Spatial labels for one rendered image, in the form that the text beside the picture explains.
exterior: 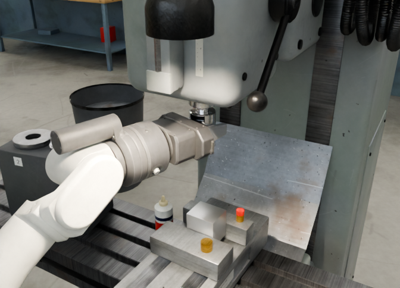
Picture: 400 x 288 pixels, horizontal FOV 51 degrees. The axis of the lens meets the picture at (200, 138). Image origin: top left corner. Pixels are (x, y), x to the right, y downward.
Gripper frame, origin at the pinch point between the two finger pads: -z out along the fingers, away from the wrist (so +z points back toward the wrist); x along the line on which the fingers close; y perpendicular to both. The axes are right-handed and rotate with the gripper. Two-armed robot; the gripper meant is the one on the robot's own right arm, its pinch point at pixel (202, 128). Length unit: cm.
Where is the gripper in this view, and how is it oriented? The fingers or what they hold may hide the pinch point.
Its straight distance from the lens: 74.7
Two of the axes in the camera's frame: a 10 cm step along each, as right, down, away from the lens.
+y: -0.1, 9.1, 4.2
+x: -6.8, -3.1, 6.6
